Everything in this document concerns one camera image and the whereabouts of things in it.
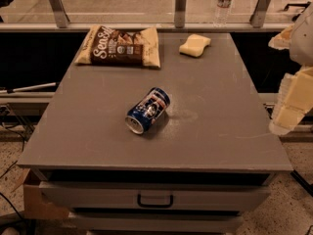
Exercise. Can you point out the metal railing frame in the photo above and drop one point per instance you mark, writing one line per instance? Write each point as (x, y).
(244, 15)

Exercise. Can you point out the black drawer handle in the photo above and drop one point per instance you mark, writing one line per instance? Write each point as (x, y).
(155, 202)

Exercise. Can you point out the brown chip bag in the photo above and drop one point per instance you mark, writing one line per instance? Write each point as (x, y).
(107, 46)

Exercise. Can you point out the clear plastic water bottle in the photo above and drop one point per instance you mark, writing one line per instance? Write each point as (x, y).
(222, 11)

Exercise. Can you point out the grey drawer cabinet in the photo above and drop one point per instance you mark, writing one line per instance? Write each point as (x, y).
(211, 149)

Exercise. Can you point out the blue pepsi can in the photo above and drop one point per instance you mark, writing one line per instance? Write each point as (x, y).
(143, 116)

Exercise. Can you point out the cardboard box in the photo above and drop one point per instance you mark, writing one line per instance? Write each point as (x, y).
(35, 204)

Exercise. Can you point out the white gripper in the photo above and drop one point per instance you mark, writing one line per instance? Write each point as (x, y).
(303, 39)

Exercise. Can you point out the yellow sponge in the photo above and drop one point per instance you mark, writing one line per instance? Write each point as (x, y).
(194, 45)

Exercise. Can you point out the grey pole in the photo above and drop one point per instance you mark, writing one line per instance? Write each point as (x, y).
(29, 88)

